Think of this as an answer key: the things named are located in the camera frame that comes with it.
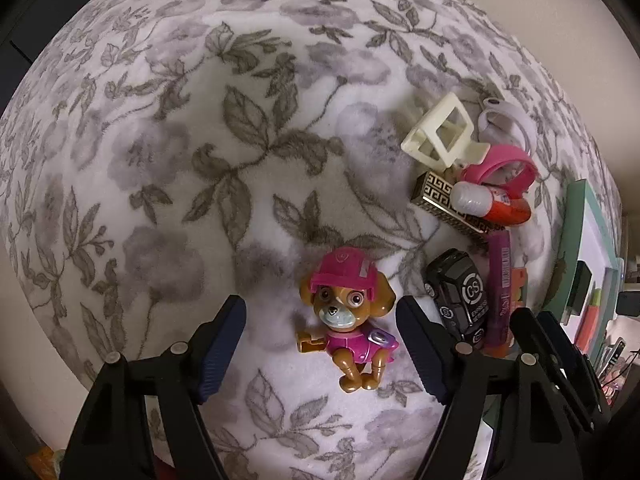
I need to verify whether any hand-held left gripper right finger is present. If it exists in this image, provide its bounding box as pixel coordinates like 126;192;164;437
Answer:
395;295;583;480

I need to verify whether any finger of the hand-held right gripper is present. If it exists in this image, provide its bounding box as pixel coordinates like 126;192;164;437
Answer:
509;307;613;436

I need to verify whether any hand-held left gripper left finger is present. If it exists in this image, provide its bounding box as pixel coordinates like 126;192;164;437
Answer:
64;294;247;480

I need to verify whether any black toy car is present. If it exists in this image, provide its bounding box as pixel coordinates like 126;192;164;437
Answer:
424;249;488;351

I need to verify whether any toy dog with pink helmet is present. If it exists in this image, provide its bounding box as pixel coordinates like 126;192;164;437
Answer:
295;247;399;395

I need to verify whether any purple cosmetic tube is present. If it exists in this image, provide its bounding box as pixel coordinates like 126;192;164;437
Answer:
482;230;512;348

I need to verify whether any teal cardboard box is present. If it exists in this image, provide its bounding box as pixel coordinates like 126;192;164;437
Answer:
542;177;626;356

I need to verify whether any orange glue bottle white cap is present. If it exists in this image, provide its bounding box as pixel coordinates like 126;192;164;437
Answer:
450;181;532;223

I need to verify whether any gold patterned box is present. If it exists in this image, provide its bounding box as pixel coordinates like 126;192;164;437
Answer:
411;170;493;237

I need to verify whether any pink wristwatch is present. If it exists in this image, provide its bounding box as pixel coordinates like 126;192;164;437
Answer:
460;144;538;196

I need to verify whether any cream hair claw clip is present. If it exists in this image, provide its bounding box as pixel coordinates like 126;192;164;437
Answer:
401;91;491;171

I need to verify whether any white wristwatch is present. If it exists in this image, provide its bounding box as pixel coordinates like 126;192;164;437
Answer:
475;97;537;153

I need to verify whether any black power adapter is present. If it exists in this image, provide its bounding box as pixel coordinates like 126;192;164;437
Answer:
567;261;593;317

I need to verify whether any orange plastic piece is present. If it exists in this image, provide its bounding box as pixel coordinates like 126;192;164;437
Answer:
510;267;529;307

